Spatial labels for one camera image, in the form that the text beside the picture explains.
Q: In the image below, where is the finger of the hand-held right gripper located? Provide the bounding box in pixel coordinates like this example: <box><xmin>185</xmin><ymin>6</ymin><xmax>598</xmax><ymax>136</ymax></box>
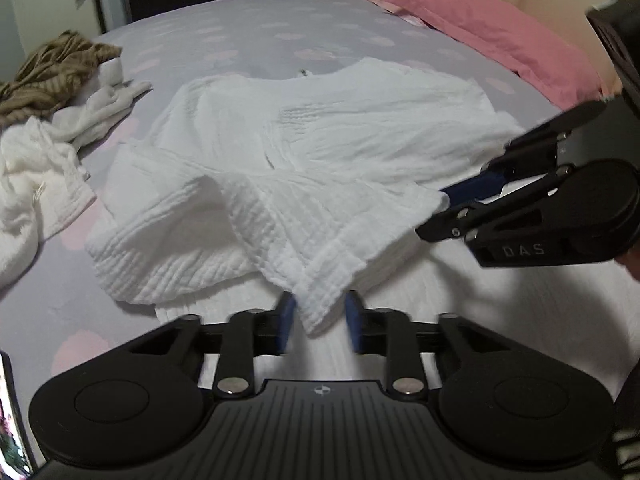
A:
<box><xmin>415</xmin><ymin>164</ymin><xmax>573</xmax><ymax>244</ymax></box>
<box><xmin>439</xmin><ymin>101</ymin><xmax>609</xmax><ymax>207</ymax></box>

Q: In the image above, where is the white door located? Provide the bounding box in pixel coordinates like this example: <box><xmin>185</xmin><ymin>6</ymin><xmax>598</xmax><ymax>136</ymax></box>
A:
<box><xmin>10</xmin><ymin>0</ymin><xmax>104</xmax><ymax>57</ymax></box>

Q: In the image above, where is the crumpled white garment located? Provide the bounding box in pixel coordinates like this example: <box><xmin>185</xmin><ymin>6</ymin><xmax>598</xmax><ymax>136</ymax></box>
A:
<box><xmin>0</xmin><ymin>115</ymin><xmax>99</xmax><ymax>292</ymax></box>

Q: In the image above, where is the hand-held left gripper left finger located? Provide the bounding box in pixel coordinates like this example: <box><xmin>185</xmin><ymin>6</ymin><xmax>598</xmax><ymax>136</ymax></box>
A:
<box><xmin>117</xmin><ymin>291</ymin><xmax>295</xmax><ymax>401</ymax></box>

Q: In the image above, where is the bed with pink dotted sheet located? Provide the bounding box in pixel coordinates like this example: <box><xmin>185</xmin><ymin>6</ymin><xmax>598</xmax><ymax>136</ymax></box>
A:
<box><xmin>0</xmin><ymin>0</ymin><xmax>640</xmax><ymax>392</ymax></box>

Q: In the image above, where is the brown striped garment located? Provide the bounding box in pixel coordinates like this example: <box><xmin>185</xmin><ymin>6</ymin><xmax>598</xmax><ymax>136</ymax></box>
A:
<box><xmin>0</xmin><ymin>30</ymin><xmax>124</xmax><ymax>127</ymax></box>

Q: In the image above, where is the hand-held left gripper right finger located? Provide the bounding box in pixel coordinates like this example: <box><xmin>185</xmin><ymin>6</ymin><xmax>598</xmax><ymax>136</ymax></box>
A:
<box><xmin>345</xmin><ymin>290</ymin><xmax>521</xmax><ymax>401</ymax></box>

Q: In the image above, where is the beige soft garment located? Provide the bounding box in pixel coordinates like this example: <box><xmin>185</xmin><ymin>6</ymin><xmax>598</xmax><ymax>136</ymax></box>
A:
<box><xmin>50</xmin><ymin>56</ymin><xmax>154</xmax><ymax>154</ymax></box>

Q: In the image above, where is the white textured shirt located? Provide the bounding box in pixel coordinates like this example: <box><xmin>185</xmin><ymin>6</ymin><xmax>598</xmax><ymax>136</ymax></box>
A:
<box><xmin>85</xmin><ymin>57</ymin><xmax>523</xmax><ymax>336</ymax></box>

